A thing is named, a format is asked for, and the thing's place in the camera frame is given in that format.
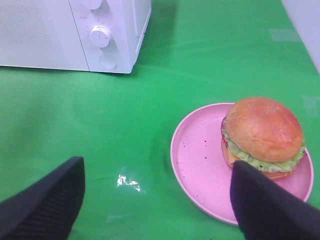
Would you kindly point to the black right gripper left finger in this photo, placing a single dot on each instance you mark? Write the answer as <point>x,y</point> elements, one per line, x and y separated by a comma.
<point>47,209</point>

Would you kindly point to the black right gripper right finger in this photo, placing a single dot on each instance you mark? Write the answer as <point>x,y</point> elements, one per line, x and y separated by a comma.
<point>265,211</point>

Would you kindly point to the white microwave door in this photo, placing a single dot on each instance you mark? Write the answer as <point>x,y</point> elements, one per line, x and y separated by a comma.
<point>40,34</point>

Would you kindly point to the burger with lettuce and tomato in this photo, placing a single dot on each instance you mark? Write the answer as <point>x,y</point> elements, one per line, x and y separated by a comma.
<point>265,134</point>

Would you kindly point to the pink round plate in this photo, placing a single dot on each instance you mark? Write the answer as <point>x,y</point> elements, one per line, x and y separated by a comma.
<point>198,162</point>

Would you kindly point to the clear tape patch right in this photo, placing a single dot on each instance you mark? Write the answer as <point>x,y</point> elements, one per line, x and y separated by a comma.
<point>129,198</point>

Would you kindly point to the white microwave knob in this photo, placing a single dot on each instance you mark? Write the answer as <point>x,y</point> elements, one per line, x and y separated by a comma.
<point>100,36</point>
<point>92,4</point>

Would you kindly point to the white microwave oven body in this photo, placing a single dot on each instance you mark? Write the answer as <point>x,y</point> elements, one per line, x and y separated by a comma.
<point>127,21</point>

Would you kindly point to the round white door release button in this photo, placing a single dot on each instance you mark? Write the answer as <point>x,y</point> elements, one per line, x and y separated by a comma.
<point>108,62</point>

